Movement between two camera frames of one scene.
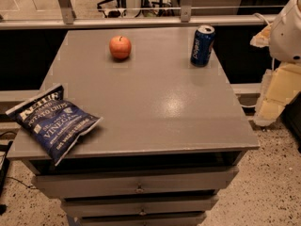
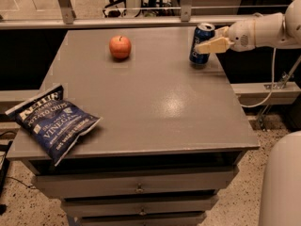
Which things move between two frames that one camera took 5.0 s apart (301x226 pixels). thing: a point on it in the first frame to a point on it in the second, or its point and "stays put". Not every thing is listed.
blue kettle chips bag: (53, 122) stays put
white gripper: (288, 35) to (241, 37)
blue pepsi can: (202, 44) stays put
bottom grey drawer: (141, 217) stays put
